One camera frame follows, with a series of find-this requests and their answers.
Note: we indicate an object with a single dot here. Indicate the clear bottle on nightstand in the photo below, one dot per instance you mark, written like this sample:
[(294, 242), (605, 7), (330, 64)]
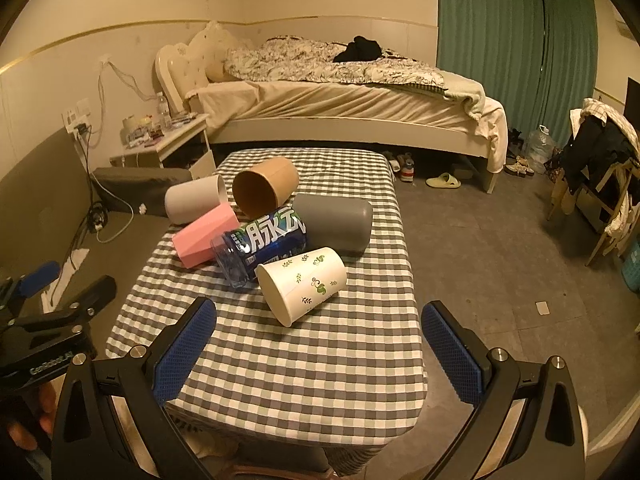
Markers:
[(163, 111)]

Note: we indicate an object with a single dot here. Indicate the wall power outlet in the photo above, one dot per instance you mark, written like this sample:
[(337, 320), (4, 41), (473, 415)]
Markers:
[(76, 119)]

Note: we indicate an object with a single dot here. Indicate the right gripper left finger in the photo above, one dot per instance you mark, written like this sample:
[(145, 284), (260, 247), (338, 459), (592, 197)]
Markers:
[(90, 441)]

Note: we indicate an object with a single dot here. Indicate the wooden chair with clothes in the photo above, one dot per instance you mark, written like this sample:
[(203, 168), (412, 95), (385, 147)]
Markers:
[(601, 158)]

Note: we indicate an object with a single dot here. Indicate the green curtain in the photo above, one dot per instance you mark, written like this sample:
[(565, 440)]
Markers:
[(537, 57)]

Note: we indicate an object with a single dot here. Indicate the blue drink bottle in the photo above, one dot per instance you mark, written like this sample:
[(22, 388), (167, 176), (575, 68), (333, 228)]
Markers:
[(273, 237)]

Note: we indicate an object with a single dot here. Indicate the large clear water jug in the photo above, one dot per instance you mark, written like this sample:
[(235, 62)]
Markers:
[(538, 148)]

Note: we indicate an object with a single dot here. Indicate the teal plastic basket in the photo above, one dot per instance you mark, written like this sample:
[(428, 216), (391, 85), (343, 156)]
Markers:
[(631, 267)]

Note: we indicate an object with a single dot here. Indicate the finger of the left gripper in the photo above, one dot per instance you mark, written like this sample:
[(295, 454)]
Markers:
[(39, 279), (82, 308)]

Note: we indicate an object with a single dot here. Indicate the floral patterned duvet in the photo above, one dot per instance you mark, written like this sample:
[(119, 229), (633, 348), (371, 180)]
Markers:
[(290, 58)]

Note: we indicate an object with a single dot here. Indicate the white printed paper cup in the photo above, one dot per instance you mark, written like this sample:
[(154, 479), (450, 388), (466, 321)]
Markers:
[(294, 286)]

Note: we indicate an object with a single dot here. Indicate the checkered tablecloth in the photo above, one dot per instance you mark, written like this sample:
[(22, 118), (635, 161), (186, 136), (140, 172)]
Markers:
[(349, 373)]

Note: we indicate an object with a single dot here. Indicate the green slipper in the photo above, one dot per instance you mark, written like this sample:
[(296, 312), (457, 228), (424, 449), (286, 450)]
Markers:
[(445, 180)]

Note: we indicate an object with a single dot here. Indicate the white nightstand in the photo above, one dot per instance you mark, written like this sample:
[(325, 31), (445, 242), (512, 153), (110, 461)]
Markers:
[(185, 147)]

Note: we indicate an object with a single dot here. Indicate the brown paper cup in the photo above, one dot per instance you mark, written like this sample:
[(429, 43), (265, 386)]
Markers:
[(265, 187)]

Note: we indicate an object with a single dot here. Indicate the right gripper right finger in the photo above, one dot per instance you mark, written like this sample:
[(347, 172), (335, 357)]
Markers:
[(548, 441)]

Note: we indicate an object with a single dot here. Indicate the black garment on bed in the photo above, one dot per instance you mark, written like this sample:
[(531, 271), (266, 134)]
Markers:
[(360, 49)]

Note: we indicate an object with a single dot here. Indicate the black television screen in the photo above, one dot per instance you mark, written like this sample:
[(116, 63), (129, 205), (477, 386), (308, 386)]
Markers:
[(632, 103)]

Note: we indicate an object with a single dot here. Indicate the cream tufted headboard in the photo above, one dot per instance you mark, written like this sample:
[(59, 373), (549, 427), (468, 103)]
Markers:
[(182, 69)]

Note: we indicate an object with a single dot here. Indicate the white paper on sofa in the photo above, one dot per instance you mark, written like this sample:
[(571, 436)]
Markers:
[(52, 294)]

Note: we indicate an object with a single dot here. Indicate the bed with beige sheet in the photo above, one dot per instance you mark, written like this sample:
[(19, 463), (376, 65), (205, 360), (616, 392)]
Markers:
[(462, 121)]

